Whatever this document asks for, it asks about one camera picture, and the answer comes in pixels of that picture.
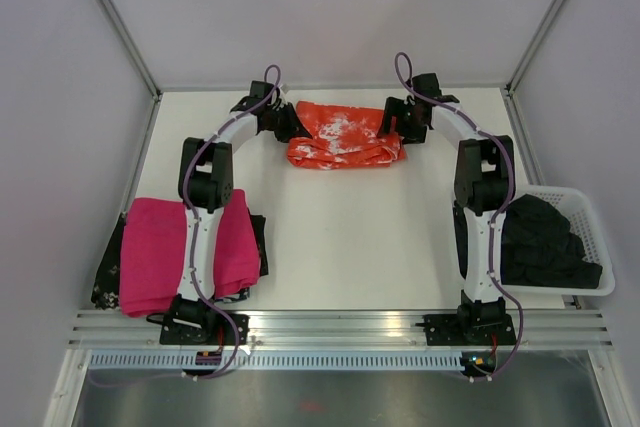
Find folded magenta trousers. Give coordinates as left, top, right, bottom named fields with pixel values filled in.
left=119, top=189, right=268, bottom=317

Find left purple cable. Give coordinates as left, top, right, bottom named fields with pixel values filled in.
left=182, top=64, right=284, bottom=318

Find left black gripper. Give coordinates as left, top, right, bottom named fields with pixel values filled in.
left=266, top=103, right=311, bottom=145

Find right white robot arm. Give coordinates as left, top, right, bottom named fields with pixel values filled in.
left=378, top=73, right=515, bottom=343

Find purple cable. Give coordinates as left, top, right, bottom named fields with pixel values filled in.
left=394, top=51, right=524, bottom=348
left=182, top=64, right=284, bottom=318

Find folded black patterned trousers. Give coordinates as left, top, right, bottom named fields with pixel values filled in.
left=91, top=213, right=269, bottom=310

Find right aluminium frame post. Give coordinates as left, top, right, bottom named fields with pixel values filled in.
left=505, top=0, right=569, bottom=97

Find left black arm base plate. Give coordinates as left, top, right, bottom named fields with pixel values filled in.
left=159, top=315, right=236, bottom=346

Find black clothes in basket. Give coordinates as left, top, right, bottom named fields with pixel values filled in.
left=453, top=195, right=605, bottom=293

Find white plastic basket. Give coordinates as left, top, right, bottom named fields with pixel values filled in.
left=501, top=185, right=615, bottom=296

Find aluminium frame post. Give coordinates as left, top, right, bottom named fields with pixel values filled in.
left=505, top=0, right=569, bottom=97
left=96, top=0, right=162, bottom=100

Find orange white-speckled trousers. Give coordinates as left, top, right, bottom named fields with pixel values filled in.
left=287, top=101, right=406, bottom=170

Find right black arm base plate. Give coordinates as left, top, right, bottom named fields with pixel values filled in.
left=420, top=314, right=516, bottom=347

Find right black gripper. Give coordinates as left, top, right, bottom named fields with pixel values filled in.
left=378, top=96, right=429, bottom=144

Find left aluminium frame post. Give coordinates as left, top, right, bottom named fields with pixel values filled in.
left=96, top=0, right=162, bottom=100

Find aluminium mounting rail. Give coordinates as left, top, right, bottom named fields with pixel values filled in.
left=66, top=309, right=613, bottom=351

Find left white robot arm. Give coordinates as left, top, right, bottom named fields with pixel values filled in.
left=167, top=80, right=309, bottom=344

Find white slotted cable duct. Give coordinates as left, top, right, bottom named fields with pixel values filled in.
left=89, top=350, right=463, bottom=371

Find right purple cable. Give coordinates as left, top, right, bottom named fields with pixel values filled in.
left=394, top=51, right=524, bottom=348

